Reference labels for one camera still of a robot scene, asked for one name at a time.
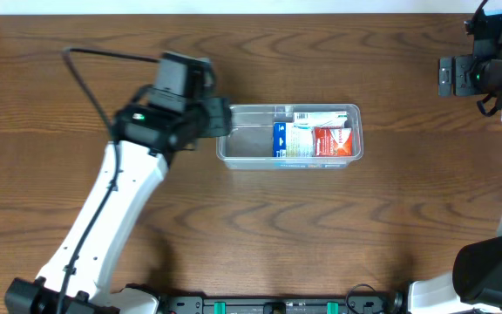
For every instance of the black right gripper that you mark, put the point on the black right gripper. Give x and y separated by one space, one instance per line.
467 85

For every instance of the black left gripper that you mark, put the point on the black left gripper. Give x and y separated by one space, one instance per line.
206 119

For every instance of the blue snack packet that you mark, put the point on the blue snack packet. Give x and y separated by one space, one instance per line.
292 142

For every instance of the white green medicine box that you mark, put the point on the white green medicine box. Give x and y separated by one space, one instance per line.
320 119

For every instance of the red white sachet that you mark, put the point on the red white sachet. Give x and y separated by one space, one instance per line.
333 142

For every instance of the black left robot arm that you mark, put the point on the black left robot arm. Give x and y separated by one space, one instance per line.
158 121

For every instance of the clear plastic container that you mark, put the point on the clear plastic container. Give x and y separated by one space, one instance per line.
250 145

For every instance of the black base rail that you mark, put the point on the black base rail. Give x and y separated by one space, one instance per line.
360 299

